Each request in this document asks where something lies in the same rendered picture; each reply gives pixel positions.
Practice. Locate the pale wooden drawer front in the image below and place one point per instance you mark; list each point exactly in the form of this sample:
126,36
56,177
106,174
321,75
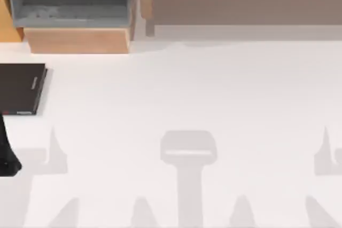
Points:
77,40

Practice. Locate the grey pierced drawer inside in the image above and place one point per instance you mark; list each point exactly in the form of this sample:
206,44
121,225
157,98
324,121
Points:
72,1

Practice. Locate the black book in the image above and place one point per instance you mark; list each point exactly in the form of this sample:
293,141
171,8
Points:
18,89

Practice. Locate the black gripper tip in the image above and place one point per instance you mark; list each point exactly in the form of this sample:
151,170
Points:
6,158

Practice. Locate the wooden cupboard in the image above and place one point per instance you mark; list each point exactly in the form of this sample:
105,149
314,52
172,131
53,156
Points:
6,22

